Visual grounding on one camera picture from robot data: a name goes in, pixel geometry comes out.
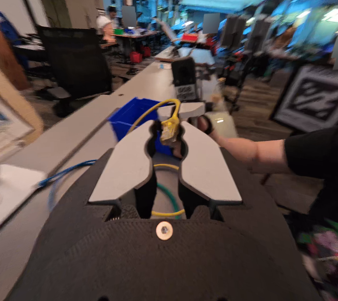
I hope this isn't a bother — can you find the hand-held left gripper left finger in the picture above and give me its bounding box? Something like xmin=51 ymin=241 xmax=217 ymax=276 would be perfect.
xmin=88 ymin=120 xmax=158 ymax=205

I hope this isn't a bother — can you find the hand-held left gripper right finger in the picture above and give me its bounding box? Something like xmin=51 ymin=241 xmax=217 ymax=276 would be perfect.
xmin=178 ymin=121 xmax=243 ymax=205

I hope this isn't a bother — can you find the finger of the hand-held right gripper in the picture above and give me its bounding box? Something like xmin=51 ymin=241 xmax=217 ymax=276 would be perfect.
xmin=157 ymin=105 xmax=174 ymax=120
xmin=179 ymin=102 xmax=207 ymax=119

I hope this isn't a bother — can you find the yellow ethernet cable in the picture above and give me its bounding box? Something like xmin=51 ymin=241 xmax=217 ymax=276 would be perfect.
xmin=127 ymin=99 xmax=186 ymax=217

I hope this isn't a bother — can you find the blue plastic bin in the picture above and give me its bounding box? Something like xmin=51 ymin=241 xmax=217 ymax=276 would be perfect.
xmin=108 ymin=97 xmax=175 ymax=156

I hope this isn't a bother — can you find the green ethernet cable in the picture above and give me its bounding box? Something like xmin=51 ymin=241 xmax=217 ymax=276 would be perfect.
xmin=157 ymin=183 xmax=183 ymax=220

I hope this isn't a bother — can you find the blue ethernet cable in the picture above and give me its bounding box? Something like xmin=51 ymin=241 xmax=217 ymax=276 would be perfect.
xmin=38 ymin=159 xmax=97 ymax=213

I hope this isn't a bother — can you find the person's right hand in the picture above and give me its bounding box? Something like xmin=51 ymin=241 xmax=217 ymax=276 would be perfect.
xmin=197 ymin=115 xmax=227 ymax=148

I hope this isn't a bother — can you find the grey background table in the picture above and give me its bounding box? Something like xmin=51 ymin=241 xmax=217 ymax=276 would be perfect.
xmin=154 ymin=46 xmax=215 ymax=65

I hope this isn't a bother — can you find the glass bottle yellow label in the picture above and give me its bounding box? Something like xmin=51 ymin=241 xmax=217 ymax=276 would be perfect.
xmin=211 ymin=77 xmax=229 ymax=113

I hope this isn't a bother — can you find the mannequin head white cap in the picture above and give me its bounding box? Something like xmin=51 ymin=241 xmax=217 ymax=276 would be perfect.
xmin=96 ymin=16 xmax=117 ymax=42

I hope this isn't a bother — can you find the black mesh office chair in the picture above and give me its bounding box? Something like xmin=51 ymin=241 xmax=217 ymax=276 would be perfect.
xmin=36 ymin=25 xmax=112 ymax=117

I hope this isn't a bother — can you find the white stand base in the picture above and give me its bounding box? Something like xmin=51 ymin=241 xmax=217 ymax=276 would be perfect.
xmin=0 ymin=164 xmax=46 ymax=225

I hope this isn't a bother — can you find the instruction sheet on stand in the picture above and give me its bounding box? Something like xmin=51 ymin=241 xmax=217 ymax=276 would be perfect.
xmin=0 ymin=72 xmax=44 ymax=154

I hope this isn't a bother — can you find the colourful printed cloth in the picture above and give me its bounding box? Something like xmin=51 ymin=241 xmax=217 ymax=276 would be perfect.
xmin=296 ymin=223 xmax=338 ymax=283

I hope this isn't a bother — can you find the blue jacket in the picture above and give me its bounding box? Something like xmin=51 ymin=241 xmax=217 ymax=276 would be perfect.
xmin=0 ymin=12 xmax=23 ymax=46

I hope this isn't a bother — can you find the white sign black frame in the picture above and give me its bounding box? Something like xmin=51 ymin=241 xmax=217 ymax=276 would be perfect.
xmin=269 ymin=65 xmax=338 ymax=133

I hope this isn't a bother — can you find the wooden post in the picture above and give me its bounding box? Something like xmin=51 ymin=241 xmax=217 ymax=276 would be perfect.
xmin=0 ymin=32 xmax=29 ymax=90

